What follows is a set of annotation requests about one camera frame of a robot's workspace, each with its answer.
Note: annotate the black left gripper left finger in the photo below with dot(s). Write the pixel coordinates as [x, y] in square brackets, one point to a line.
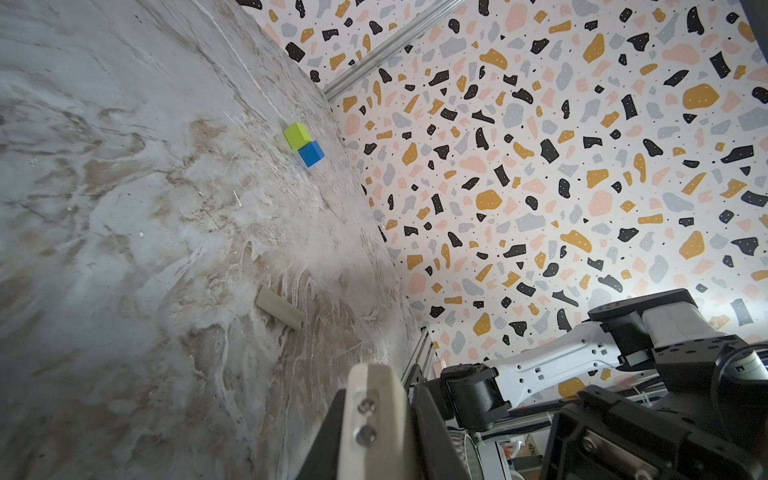
[321, 462]

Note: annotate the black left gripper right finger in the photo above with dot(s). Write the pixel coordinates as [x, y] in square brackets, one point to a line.
[437, 453]

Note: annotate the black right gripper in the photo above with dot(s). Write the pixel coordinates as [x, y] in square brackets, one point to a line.
[710, 424]

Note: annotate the white remote control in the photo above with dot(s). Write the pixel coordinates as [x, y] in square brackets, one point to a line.
[377, 437]

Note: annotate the beige battery compartment cover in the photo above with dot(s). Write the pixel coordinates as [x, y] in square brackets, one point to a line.
[279, 308]

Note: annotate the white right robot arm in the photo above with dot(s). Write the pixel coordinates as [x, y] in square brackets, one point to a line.
[621, 335]

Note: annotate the blue cube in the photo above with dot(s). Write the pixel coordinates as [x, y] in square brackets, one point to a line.
[311, 154]

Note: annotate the green cube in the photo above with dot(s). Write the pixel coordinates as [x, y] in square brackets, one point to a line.
[297, 136]

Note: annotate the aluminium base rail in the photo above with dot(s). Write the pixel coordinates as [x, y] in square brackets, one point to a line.
[424, 363]

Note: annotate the aluminium corner post right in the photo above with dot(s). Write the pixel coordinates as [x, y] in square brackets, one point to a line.
[431, 16]

